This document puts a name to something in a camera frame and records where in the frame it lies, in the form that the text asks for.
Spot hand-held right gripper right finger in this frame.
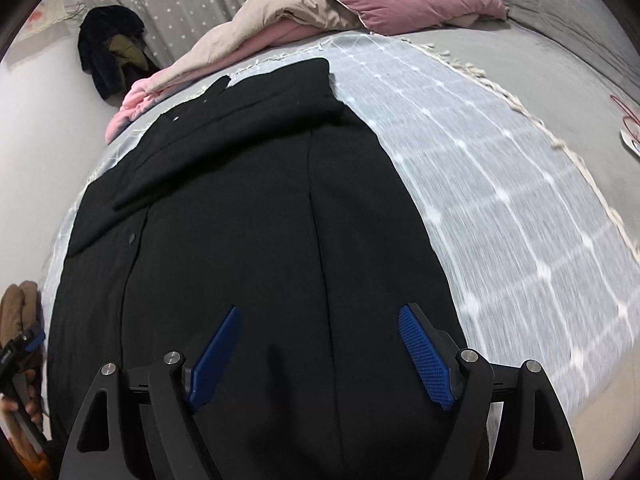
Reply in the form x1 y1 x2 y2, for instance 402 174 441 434
398 303 584 480

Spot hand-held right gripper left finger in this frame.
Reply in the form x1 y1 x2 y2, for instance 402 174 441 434
59 306 242 480

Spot grey star-patterned curtain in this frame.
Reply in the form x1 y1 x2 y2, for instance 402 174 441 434
60 0 281 68

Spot grey quilted headboard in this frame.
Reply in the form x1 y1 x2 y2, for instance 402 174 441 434
465 0 640 106

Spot dark hanging clothes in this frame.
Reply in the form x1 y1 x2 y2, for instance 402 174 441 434
77 5 161 102

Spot brown cloth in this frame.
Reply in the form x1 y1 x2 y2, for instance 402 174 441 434
0 281 46 356

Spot wall poster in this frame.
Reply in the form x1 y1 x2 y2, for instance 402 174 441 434
10 0 83 66

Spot person's left hand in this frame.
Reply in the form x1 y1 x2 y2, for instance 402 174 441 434
22 369 47 428

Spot black coat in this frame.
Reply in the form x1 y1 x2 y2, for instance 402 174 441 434
46 57 473 480

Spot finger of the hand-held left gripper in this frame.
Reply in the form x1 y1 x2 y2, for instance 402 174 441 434
19 322 47 355

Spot grey checked fringed blanket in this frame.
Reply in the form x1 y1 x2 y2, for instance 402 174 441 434
40 32 640 411

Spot beige and pink duvet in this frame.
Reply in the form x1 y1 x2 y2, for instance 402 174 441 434
104 0 366 143

